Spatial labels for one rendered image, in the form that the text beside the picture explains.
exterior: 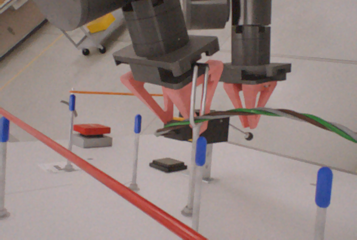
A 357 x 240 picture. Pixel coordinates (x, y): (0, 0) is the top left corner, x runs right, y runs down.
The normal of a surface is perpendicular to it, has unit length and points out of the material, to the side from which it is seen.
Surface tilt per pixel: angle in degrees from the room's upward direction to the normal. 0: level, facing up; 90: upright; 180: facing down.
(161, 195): 48
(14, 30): 90
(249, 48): 59
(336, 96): 0
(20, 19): 90
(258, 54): 74
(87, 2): 118
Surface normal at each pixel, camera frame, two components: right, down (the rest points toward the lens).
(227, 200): 0.07, -0.99
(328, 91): -0.52, -0.67
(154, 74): -0.69, 0.47
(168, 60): -0.24, -0.86
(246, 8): -0.41, 0.19
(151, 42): -0.22, 0.50
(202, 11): 0.07, 0.32
